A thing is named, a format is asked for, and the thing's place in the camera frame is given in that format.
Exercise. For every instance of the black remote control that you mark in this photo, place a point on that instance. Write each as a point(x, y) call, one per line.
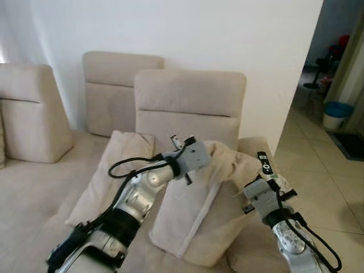
point(264, 162)

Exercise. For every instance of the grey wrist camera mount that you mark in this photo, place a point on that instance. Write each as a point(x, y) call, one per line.
point(196, 156)
point(261, 194)

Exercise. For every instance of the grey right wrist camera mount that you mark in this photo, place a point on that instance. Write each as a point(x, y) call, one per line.
point(261, 194)

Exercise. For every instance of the beige fabric sofa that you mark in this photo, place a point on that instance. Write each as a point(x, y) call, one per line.
point(34, 193)

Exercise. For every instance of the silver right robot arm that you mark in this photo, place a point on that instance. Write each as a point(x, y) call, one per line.
point(296, 244)

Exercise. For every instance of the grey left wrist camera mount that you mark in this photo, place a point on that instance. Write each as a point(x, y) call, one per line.
point(196, 156)

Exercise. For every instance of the white bin with blue rim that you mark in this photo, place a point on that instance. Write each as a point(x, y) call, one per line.
point(336, 116)

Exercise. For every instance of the beige door panel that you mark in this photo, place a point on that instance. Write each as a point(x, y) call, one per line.
point(351, 68)

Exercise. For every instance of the red round object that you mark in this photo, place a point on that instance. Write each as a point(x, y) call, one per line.
point(343, 41)

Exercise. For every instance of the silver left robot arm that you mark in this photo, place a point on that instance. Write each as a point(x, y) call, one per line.
point(133, 199)

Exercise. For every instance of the black fan stand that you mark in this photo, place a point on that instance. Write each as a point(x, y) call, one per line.
point(314, 85)

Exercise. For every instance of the wide beige sofa backrest cushion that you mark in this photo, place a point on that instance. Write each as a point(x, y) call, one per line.
point(190, 96)

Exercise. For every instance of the black doormat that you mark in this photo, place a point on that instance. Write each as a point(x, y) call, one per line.
point(348, 146)

